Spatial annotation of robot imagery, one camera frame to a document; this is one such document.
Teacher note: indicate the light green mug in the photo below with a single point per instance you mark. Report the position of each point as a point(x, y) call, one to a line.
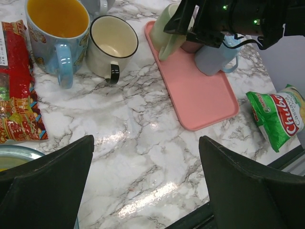
point(166, 44)

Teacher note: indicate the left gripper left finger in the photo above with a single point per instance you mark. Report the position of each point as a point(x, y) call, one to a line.
point(46, 193)

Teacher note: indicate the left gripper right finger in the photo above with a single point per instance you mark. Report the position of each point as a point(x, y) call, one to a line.
point(252, 186)

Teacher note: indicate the red candy bag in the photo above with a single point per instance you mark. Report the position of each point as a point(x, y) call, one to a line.
point(20, 117)

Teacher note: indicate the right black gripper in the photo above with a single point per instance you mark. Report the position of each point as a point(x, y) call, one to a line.
point(214, 20)

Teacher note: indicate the cream mug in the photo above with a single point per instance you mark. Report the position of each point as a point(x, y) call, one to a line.
point(112, 43)

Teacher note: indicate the teal plastic fruit bowl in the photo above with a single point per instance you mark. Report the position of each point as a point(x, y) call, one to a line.
point(13, 156)

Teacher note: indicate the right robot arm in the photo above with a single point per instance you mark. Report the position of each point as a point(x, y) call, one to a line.
point(268, 20)

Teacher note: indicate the pink tray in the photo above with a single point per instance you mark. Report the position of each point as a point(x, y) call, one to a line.
point(199, 100)

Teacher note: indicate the blue butterfly mug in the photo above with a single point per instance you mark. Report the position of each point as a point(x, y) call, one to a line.
point(59, 31)

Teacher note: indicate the grey-blue mug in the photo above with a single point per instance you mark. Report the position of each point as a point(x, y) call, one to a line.
point(97, 7)

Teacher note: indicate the green cassava chips bag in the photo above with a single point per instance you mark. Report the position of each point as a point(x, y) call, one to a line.
point(279, 116)

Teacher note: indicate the light blue faceted mug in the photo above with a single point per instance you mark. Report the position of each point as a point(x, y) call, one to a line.
point(211, 60)

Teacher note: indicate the purple mug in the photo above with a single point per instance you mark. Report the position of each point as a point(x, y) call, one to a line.
point(191, 47)

